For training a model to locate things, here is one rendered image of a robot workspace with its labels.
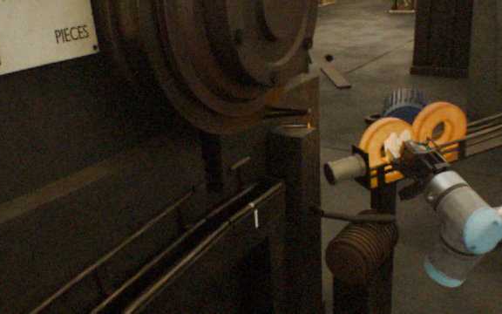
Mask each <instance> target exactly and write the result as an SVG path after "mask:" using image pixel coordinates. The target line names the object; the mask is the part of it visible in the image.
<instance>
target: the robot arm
mask: <svg viewBox="0 0 502 314"><path fill-rule="evenodd" d="M430 141H431V143H432V144H434V145H435V146H436V147H435V148H434V149H432V148H431V147H430V146H429V144H430ZM384 147H385V153H386V158H387V161H388V163H389V164H390V165H391V166H393V167H394V168H395V169H396V172H399V173H400V174H401V175H402V176H404V177H406V178H409V179H412V180H414V182H412V183H411V184H410V185H409V186H406V187H404V188H401V190H399V191H397V193H398V196H399V198H400V201H405V200H406V201H409V200H413V199H415V197H417V196H418V195H420V194H422V193H423V198H424V200H425V201H426V202H428V203H429V205H430V206H431V207H432V208H433V209H434V210H435V213H436V214H437V215H439V216H440V218H441V219H442V220H443V221H444V226H443V227H442V229H441V231H440V233H439V235H438V236H437V237H436V240H435V242H434V243H433V245H432V247H431V250H430V253H429V255H427V257H426V261H425V263H424V265H425V269H426V271H427V273H428V274H429V276H430V277H431V279H433V281H436V282H438V283H440V284H442V285H445V286H450V287H454V286H459V285H460V284H461V283H462V282H463V281H464V280H465V278H466V275H467V273H468V272H469V271H471V270H472V269H473V268H474V267H475V266H476V265H477V264H478V263H480V261H482V260H483V259H484V258H485V257H486V256H487V255H488V254H489V253H490V252H492V251H494V250H496V249H502V206H500V207H494V208H491V207H490V206H489V205H488V204H487V203H486V202H485V201H483V200H482V199H481V198H480V197H479V195H478V194H477V193H476V192H475V191H474V190H472V189H471V188H470V187H469V186H468V185H467V184H466V182H465V181H464V180H462V179H461V178H460V177H459V176H458V175H457V174H456V173H454V172H449V169H450V166H451V165H450V164H449V163H448V162H447V161H446V160H445V159H444V158H443V157H442V155H441V154H440V151H441V147H439V146H438V145H437V144H436V143H435V141H434V140H433V139H431V138H430V137H429V136H426V138H425V140H424V141H419V140H413V139H410V132H409V131H407V130H405V131H404V132H402V134H401V135H400V137H399V138H397V135H396V133H392V135H391V136H390V137H389V138H388V139H387V140H385V141H384ZM415 180H417V181H415Z"/></svg>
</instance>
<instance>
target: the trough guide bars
mask: <svg viewBox="0 0 502 314"><path fill-rule="evenodd" d="M500 118H502V113H498V114H495V115H492V116H489V118H486V119H481V120H478V121H475V122H471V123H468V124H466V128H468V127H471V126H476V125H479V124H482V123H485V122H488V121H491V120H494V119H500ZM500 124H501V125H500ZM497 125H498V126H497ZM491 126H492V127H491ZM488 127H490V128H488ZM486 128H487V129H486ZM501 128H502V119H501V120H498V121H494V122H492V123H489V124H486V125H482V126H478V127H475V128H472V129H471V130H468V131H465V136H464V137H461V138H458V139H455V140H450V141H447V143H444V144H442V145H438V146H439V147H441V149H442V148H445V147H449V146H453V145H456V144H458V145H457V146H456V147H451V148H448V149H445V150H443V151H440V154H441V155H443V154H447V153H450V152H454V151H457V150H458V161H462V160H465V152H466V148H467V147H470V146H474V145H477V144H479V142H482V141H486V140H490V139H493V138H497V137H499V136H502V132H499V133H494V134H491V135H488V136H485V137H482V138H479V139H476V140H471V141H468V142H466V141H467V140H469V139H472V138H476V137H478V136H481V135H484V134H488V133H492V132H496V131H498V130H499V129H501ZM482 129H484V131H482ZM480 131H481V132H480ZM477 132H478V133H477ZM443 133H444V132H441V133H436V134H433V135H432V136H431V138H432V139H436V138H438V137H441V136H442V135H443ZM471 133H472V134H471ZM468 134H470V135H468ZM466 135H467V136H466ZM387 166H390V164H389V163H388V161H387V162H384V163H382V164H379V165H375V166H373V167H370V172H374V171H376V172H375V173H374V174H371V175H370V178H371V179H373V178H376V185H377V189H379V188H384V187H386V184H385V175H386V174H389V173H393V172H396V169H395V168H394V167H389V168H386V169H384V168H385V167H387Z"/></svg>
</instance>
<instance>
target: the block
mask: <svg viewBox="0 0 502 314"><path fill-rule="evenodd" d="M268 148H269V164H270V177H274V178H277V179H283V180H284V184H285V207H286V222H291V223H295V224H298V225H306V224H307V223H308V222H310V221H312V220H313V219H314V218H315V217H316V214H315V213H314V212H312V211H311V206H312V204H315V205H316V206H318V181H317V131H316V129H315V128H313V127H309V128H284V123H283V124H282V125H281V126H278V127H276V128H275V129H273V130H271V131H269V133H268Z"/></svg>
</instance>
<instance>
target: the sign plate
mask: <svg viewBox="0 0 502 314"><path fill-rule="evenodd" d="M96 52H99V48H98V42H97V37H96V32H95V26H94V21H93V15H92V6H91V0H0V74H5V73H9V72H16V71H20V70H24V69H29V68H32V67H36V66H41V65H48V64H52V63H56V62H60V61H64V60H65V59H68V58H75V57H80V56H84V55H88V54H92V53H96Z"/></svg>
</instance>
